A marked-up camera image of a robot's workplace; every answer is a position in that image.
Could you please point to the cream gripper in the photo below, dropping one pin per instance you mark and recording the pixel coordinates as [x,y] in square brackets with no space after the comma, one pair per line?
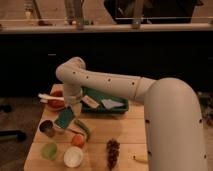
[76,108]

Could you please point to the teal green sponge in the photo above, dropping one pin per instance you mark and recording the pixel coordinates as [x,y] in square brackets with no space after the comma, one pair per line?
[64,118]

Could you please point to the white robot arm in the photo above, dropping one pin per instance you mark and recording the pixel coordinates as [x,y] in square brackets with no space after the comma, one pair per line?
[173,118]

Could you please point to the metal cup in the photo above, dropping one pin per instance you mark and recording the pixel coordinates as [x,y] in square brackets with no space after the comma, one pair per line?
[46,127]

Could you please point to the light green cup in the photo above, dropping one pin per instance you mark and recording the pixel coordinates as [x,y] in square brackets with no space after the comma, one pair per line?
[49,151]

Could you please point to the beige block in tray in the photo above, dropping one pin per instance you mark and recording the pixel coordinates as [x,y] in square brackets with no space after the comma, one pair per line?
[90,102]

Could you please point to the orange bowl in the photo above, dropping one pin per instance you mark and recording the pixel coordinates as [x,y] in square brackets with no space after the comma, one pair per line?
[56,105]

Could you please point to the green plastic tray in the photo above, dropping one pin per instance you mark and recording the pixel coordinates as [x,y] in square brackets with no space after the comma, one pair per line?
[98,96]

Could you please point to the white cloth in tray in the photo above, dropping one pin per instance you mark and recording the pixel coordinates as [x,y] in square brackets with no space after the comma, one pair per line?
[109,103]

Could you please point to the orange tomato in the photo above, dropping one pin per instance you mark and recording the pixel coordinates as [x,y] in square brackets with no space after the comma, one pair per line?
[78,140]

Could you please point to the white spatula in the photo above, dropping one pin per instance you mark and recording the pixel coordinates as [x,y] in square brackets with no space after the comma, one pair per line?
[46,97]

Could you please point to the white bowl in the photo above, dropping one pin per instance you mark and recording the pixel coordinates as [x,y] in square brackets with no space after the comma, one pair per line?
[73,157]

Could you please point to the dark grape bunch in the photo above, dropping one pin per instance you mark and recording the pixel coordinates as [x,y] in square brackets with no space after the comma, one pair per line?
[112,148]

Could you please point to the yellow banana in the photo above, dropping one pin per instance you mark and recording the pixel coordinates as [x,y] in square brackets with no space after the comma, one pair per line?
[141,158]

